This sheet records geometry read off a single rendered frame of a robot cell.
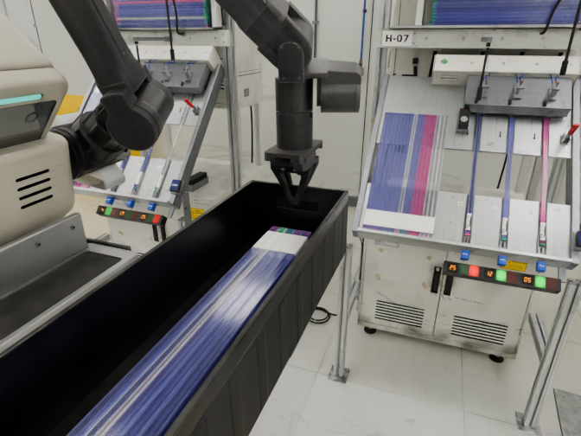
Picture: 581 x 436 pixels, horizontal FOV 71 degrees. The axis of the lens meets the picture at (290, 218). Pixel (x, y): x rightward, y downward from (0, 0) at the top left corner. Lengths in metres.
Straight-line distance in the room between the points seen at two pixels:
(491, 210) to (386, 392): 0.86
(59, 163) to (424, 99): 1.39
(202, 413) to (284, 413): 1.46
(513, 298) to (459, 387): 0.43
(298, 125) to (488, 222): 1.00
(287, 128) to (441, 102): 1.18
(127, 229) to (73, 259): 1.75
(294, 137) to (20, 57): 0.36
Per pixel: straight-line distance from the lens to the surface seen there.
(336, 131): 3.43
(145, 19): 2.22
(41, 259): 0.68
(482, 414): 1.92
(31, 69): 0.60
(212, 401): 0.33
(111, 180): 0.79
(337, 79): 0.61
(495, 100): 1.69
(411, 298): 1.94
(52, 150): 0.68
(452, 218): 1.50
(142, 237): 2.40
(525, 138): 1.69
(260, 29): 0.57
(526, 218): 1.54
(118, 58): 0.66
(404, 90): 1.79
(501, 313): 1.97
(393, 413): 1.81
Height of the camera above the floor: 1.35
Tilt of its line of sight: 24 degrees down
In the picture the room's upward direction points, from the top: straight up
